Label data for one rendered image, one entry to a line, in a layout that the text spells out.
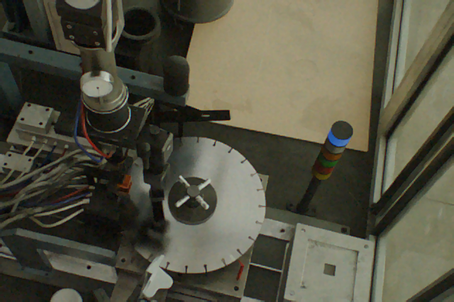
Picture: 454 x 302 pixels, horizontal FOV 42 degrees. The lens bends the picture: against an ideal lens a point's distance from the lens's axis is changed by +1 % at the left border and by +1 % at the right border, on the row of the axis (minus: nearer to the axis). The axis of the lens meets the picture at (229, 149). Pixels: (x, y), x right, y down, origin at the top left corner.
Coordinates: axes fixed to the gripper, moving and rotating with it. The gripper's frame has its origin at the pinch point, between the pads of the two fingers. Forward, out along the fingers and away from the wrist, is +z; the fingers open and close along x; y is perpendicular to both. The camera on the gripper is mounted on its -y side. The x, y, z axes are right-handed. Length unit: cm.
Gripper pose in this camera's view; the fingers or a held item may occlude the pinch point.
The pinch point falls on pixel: (152, 278)
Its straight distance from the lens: 131.3
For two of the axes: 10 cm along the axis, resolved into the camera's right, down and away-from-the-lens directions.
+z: 3.1, -4.1, 8.6
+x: 3.1, -8.1, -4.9
